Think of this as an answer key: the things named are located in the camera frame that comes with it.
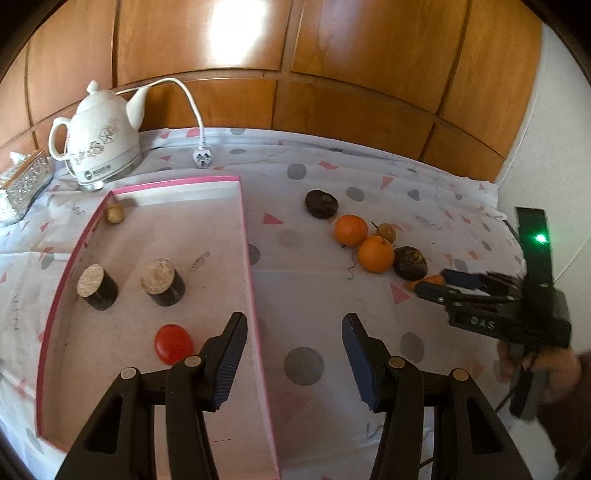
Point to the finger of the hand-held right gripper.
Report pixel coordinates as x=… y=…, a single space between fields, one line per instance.
x=461 y=278
x=434 y=291

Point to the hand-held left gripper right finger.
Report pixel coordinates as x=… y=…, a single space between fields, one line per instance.
x=358 y=364

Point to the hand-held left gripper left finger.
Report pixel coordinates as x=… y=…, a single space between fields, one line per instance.
x=231 y=364

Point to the small orange carrot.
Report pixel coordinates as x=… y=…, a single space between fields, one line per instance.
x=431 y=279

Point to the dark brown fruit with calyx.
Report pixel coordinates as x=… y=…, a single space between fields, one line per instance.
x=409 y=262

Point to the small yellowish round fruit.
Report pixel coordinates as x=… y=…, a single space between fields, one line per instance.
x=387 y=233

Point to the mandarin orange with twig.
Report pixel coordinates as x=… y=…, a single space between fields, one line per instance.
x=351 y=230

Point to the pink shallow cardboard box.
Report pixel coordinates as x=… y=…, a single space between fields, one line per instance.
x=138 y=240

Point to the person's right forearm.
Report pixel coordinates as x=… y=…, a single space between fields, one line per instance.
x=572 y=429

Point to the person's right hand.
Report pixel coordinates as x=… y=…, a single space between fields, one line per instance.
x=561 y=374

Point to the red tomato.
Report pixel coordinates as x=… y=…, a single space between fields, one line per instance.
x=173 y=344

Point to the white patterned tablecloth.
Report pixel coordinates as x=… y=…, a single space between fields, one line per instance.
x=323 y=286

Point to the dark sugarcane piece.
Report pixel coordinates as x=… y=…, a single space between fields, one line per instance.
x=97 y=288
x=162 y=282

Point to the small tan round fruit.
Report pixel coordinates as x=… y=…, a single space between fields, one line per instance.
x=114 y=213

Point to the white floral ceramic kettle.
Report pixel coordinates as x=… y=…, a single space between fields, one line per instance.
x=97 y=134

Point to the silver glitter tissue box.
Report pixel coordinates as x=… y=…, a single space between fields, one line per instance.
x=25 y=184

